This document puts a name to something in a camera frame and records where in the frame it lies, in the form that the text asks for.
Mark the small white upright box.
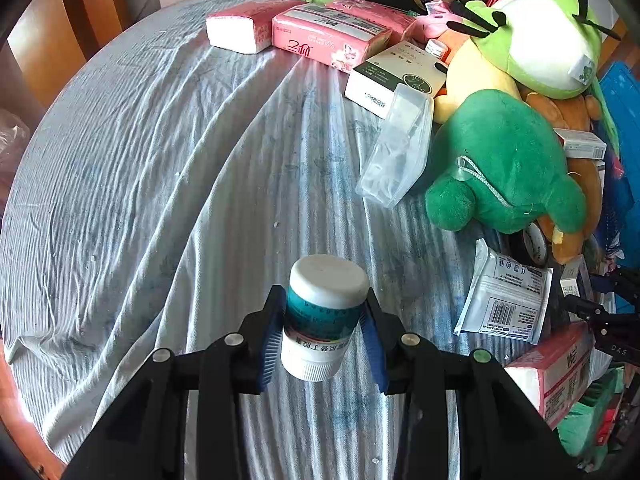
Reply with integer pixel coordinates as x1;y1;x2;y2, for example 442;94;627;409
560;255;593;306

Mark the light green frog plush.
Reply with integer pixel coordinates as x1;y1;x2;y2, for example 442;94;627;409
446;0;623;101

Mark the green packet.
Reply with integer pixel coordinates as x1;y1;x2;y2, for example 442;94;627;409
555;367;626;458

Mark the clear plastic packet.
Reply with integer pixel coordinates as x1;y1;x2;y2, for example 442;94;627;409
355;82;436;208

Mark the yellow plush toy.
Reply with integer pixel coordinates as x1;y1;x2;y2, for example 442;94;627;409
432;35;523;125

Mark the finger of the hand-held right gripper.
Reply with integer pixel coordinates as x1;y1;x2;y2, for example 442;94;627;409
592;267;640;311
562;294;627;330

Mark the wooden chair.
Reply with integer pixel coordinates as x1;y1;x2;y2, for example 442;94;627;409
5;0;166;111

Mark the white green tissue box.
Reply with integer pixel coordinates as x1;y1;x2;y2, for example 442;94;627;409
344;40;451;120

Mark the white teal medicine bottle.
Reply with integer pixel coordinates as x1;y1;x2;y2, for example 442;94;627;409
280;254;370;382

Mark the small white flat box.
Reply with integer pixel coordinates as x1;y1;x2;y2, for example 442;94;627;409
554;127;608;160

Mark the pink tissue pack white label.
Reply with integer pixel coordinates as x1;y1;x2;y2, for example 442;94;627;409
271;2;393;75

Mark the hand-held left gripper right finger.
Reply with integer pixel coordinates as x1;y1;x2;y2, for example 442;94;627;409
360;292;576;480

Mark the blue plastic crate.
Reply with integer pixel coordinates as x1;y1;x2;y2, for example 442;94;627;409
597;62;640;261

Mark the small white red bottle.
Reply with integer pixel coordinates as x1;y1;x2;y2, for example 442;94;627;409
425;40;453;65

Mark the pink plush toy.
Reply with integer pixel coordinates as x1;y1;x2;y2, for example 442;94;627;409
402;0;468;43

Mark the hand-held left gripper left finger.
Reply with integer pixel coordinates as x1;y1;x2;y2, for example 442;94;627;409
62;285;288;480

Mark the brown bear plush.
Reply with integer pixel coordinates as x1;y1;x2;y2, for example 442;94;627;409
520;91;608;266

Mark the dark green plush toy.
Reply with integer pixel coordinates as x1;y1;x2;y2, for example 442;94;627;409
425;89;588;235

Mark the white wipes packet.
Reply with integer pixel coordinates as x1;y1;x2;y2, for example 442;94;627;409
454;237;555;345

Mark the pink flowered tissue pack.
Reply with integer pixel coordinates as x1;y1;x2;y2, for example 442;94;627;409
325;0;418;43

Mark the plain pink tissue pack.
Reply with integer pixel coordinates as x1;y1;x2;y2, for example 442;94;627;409
206;0;296;55

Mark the clear plastic bag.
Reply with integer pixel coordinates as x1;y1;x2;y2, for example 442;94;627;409
0;110;31;196

